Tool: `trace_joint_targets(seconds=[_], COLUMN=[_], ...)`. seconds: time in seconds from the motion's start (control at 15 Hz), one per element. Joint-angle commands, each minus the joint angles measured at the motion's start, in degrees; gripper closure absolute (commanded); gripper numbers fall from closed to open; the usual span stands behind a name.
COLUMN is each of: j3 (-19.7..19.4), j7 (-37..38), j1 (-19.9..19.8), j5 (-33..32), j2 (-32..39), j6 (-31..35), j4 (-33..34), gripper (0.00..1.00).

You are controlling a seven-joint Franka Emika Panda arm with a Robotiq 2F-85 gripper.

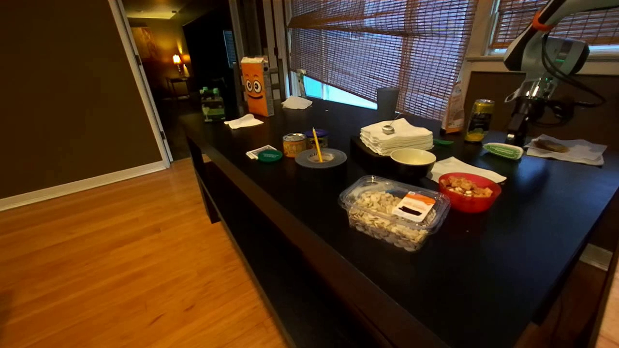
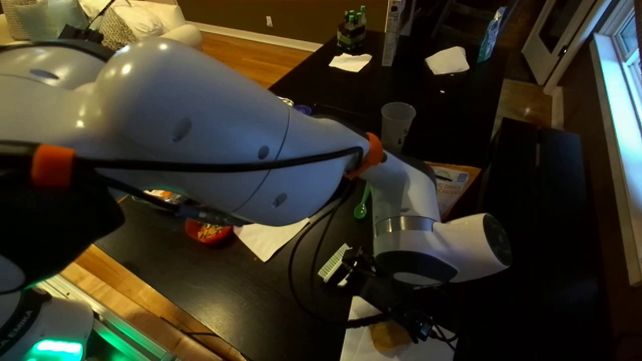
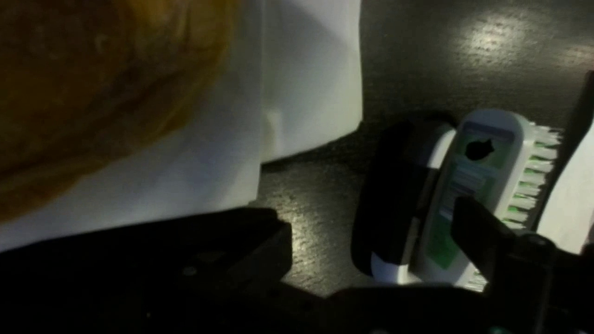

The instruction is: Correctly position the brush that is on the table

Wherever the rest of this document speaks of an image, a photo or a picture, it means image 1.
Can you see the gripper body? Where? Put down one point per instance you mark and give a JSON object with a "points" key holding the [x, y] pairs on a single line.
{"points": [[521, 112]]}

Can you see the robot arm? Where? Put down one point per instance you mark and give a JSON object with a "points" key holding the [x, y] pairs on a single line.
{"points": [[529, 46]]}

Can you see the yellow drink can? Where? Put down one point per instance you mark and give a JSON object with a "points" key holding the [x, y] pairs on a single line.
{"points": [[479, 121]]}

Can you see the brown cookie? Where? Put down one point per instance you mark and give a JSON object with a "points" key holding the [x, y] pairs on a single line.
{"points": [[551, 145]]}

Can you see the white and orange carton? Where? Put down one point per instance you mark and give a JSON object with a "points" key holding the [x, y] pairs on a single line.
{"points": [[454, 111]]}

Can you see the white paper towel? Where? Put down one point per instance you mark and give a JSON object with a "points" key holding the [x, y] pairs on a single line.
{"points": [[582, 151]]}

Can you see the green utensil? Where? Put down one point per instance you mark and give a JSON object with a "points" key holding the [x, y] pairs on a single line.
{"points": [[444, 142]]}

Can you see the flat white napkin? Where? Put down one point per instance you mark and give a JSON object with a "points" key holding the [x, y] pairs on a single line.
{"points": [[457, 167]]}

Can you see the red bowl of snacks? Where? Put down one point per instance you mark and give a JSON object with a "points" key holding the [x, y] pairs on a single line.
{"points": [[469, 198]]}

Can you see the small bamboo window blind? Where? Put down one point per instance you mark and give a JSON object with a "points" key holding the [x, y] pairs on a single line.
{"points": [[595, 29]]}

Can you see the black bowl with cream inside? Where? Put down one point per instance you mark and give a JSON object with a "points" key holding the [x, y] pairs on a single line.
{"points": [[412, 161]]}

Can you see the stack of white napkins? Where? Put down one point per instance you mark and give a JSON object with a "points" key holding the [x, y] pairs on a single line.
{"points": [[399, 139]]}

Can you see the grey cup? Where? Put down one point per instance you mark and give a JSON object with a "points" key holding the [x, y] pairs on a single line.
{"points": [[388, 102]]}

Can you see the small silver spoon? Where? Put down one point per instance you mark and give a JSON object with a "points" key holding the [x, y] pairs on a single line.
{"points": [[388, 129]]}

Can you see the large bamboo window blind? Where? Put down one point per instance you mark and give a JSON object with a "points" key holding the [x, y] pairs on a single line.
{"points": [[377, 48]]}

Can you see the black tray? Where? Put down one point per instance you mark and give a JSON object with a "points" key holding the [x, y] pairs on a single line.
{"points": [[367, 153]]}

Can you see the clear plastic container of nuts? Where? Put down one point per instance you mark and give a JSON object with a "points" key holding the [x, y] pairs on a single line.
{"points": [[382, 212]]}

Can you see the dark can with blue lid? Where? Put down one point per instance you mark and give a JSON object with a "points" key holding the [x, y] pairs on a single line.
{"points": [[323, 138]]}

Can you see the yellow pencil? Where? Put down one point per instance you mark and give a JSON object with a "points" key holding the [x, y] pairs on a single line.
{"points": [[316, 144]]}

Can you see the crumpled white napkin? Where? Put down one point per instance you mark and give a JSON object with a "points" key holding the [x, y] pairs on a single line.
{"points": [[296, 102], [243, 121]]}

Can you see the yellow tin can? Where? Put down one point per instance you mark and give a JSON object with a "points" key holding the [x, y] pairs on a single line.
{"points": [[294, 145]]}

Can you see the green round lid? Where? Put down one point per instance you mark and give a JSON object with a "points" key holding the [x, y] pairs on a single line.
{"points": [[270, 155]]}

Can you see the orange carton with face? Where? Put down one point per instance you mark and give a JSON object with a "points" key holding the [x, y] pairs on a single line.
{"points": [[256, 87]]}

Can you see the playing card packet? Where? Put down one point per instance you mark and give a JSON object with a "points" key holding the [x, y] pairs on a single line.
{"points": [[254, 152]]}

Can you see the green bottle pack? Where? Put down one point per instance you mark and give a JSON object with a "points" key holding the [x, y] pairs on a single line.
{"points": [[213, 104]]}

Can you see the dark side table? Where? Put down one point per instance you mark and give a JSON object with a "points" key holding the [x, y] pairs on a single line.
{"points": [[179, 84]]}

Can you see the lit table lamp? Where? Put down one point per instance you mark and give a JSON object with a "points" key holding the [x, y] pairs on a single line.
{"points": [[177, 59]]}

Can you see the grey duct tape roll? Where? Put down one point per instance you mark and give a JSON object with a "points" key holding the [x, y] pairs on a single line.
{"points": [[333, 159]]}

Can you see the white door frame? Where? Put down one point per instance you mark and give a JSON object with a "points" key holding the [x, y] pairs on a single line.
{"points": [[140, 82]]}

